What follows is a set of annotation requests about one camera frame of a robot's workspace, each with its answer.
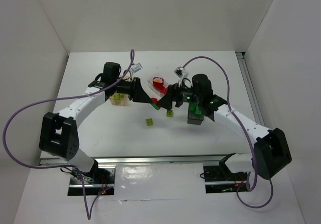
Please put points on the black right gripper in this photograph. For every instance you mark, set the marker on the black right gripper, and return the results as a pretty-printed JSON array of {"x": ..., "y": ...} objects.
[{"x": 174, "y": 95}]

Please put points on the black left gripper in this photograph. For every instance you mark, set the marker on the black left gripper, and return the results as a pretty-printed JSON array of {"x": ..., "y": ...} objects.
[{"x": 136, "y": 89}]

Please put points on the red 2x4 lego brick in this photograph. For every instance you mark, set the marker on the red 2x4 lego brick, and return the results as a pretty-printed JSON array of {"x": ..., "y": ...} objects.
[{"x": 164, "y": 91}]

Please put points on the red arch lego piece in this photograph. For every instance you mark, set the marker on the red arch lego piece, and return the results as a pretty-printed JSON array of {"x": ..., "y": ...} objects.
[{"x": 154, "y": 100}]

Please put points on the green 2x4 lego plate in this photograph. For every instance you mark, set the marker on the green 2x4 lego plate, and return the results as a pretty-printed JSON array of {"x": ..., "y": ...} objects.
[{"x": 156, "y": 106}]

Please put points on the lime 2x4 lego brick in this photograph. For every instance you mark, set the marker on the lime 2x4 lego brick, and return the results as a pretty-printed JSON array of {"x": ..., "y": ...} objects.
[{"x": 118, "y": 96}]

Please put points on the lime 2x2 lego plate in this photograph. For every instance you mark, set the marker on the lime 2x2 lego plate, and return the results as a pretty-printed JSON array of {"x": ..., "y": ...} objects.
[{"x": 149, "y": 122}]

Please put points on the small green lego piece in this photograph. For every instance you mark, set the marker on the small green lego piece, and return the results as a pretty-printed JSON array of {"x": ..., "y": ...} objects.
[{"x": 193, "y": 108}]

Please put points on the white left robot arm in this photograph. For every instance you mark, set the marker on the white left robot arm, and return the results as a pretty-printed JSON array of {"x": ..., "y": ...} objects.
[{"x": 59, "y": 132}]

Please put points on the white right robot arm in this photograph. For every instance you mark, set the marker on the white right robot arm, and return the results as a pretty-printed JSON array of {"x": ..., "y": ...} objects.
[{"x": 269, "y": 150}]

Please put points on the clear plastic container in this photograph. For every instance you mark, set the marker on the clear plastic container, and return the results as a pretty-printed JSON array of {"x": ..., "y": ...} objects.
[{"x": 155, "y": 90}]

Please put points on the tan translucent plastic container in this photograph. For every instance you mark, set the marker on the tan translucent plastic container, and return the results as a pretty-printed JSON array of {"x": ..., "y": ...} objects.
[{"x": 118, "y": 102}]

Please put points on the grey translucent plastic container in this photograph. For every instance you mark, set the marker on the grey translucent plastic container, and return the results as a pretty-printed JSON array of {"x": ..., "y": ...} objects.
[{"x": 194, "y": 119}]

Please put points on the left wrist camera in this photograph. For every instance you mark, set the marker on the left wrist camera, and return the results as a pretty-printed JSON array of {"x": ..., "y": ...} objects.
[{"x": 135, "y": 68}]

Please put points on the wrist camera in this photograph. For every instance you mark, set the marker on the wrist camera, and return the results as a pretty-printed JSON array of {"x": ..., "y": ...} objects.
[
  {"x": 181, "y": 72},
  {"x": 135, "y": 68}
]

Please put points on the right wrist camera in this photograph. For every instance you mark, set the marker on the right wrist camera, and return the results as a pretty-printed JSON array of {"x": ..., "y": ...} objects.
[{"x": 181, "y": 72}]

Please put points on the aluminium mounting rail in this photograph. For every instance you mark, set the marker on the aluminium mounting rail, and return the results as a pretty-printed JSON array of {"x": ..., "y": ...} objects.
[{"x": 140, "y": 160}]

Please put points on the aluminium side rail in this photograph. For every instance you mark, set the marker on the aluminium side rail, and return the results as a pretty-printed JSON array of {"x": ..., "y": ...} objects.
[{"x": 253, "y": 103}]

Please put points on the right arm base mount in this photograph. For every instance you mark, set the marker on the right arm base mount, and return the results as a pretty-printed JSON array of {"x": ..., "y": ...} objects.
[{"x": 216, "y": 181}]

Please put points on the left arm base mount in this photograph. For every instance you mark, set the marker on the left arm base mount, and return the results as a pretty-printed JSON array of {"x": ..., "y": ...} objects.
[{"x": 104, "y": 184}]

